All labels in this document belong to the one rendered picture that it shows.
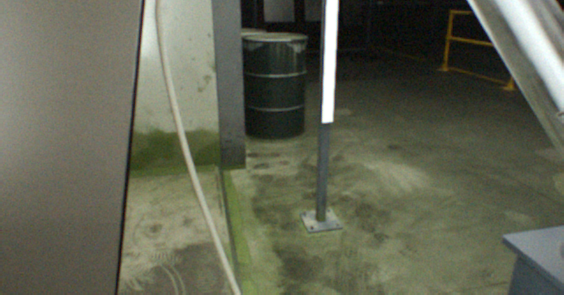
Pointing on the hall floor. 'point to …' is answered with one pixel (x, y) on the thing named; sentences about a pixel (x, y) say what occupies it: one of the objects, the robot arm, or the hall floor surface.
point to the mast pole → (322, 148)
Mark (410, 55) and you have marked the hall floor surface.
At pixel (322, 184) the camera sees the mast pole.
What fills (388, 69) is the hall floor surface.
